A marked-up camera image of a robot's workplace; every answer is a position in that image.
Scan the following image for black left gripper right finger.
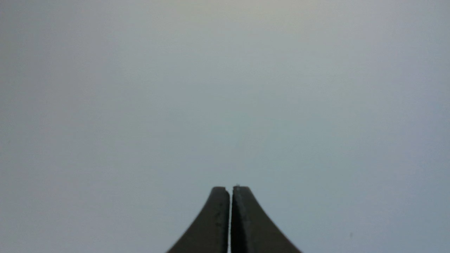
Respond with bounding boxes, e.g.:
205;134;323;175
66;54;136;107
230;186;301;253

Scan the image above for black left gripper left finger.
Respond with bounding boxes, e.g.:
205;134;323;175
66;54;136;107
168;186;230;253

